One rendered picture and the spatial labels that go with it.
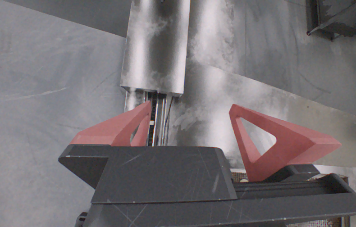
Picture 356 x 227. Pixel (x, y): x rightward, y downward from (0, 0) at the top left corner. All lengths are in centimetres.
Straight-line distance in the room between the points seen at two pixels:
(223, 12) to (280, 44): 170
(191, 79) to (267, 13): 211
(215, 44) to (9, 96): 76
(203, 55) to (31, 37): 62
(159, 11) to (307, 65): 234
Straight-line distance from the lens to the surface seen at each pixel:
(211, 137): 46
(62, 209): 59
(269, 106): 63
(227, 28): 66
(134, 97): 40
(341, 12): 264
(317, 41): 294
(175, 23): 44
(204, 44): 56
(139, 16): 45
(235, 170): 41
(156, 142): 39
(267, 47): 214
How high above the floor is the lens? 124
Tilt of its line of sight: 81 degrees down
